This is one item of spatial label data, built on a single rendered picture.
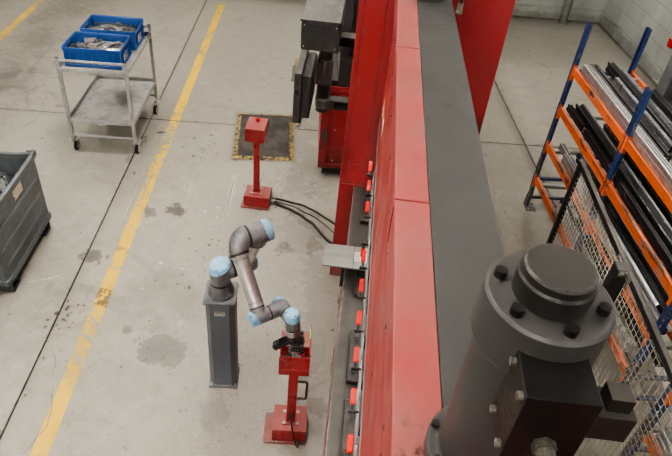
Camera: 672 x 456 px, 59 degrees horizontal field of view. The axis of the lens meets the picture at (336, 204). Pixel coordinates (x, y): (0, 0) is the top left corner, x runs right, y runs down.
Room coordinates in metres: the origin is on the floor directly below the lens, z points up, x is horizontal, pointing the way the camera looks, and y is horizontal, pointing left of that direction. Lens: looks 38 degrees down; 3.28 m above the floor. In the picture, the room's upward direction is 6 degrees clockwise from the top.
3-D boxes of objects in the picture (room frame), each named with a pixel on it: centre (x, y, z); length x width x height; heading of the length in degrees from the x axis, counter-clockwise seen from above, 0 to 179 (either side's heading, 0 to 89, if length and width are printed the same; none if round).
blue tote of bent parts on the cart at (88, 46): (4.92, 2.26, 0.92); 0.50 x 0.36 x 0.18; 94
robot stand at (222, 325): (2.33, 0.59, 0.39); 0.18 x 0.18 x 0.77; 4
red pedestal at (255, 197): (4.16, 0.70, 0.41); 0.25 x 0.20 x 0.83; 89
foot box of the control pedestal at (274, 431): (2.00, 0.16, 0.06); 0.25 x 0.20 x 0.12; 93
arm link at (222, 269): (2.33, 0.59, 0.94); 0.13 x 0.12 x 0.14; 126
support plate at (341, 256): (2.49, -0.09, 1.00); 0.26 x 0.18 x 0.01; 89
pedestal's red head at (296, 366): (2.01, 0.13, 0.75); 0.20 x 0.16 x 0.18; 3
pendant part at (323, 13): (3.75, 0.21, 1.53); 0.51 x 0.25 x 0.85; 0
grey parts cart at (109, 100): (5.09, 2.26, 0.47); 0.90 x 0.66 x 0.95; 4
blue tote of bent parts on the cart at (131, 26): (5.34, 2.27, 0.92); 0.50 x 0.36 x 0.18; 94
